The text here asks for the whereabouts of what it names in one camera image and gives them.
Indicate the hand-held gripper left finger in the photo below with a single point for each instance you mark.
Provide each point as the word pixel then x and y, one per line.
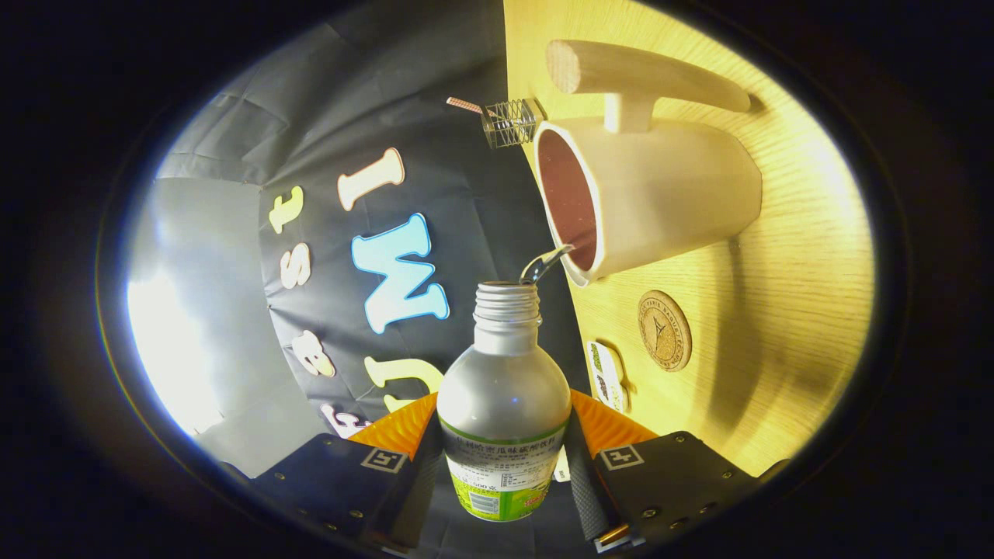
pixel 411 497

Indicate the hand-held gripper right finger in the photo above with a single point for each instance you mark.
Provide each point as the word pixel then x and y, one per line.
pixel 586 489

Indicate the silver bottle with green label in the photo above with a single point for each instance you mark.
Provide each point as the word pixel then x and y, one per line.
pixel 503 388

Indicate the round cork coaster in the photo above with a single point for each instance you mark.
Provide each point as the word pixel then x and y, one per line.
pixel 665 331

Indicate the clear juice stream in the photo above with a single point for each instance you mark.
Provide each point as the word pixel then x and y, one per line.
pixel 543 262

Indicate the white divided dish with beans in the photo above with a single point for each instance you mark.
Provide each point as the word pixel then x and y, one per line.
pixel 607 376

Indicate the light wooden table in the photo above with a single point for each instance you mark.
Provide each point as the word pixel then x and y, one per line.
pixel 792 272

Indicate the black backdrop cloth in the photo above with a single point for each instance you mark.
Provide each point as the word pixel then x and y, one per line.
pixel 481 194

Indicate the pink striped straw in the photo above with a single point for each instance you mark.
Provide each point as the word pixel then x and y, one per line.
pixel 464 104

